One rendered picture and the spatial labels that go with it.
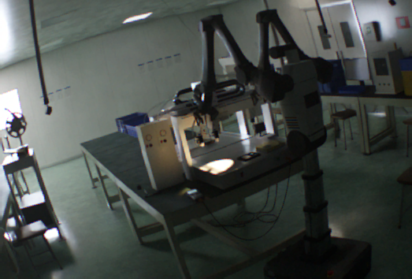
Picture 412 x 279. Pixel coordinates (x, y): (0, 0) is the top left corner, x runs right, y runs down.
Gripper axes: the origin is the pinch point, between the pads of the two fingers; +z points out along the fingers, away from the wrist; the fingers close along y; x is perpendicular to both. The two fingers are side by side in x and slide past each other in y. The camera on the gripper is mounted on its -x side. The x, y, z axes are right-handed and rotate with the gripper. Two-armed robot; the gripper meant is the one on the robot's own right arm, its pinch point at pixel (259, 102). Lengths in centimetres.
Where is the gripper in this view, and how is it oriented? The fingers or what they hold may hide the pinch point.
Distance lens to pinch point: 277.4
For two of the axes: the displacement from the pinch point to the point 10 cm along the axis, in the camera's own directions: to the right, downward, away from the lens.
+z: -0.7, 8.3, 5.6
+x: 6.0, 4.9, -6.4
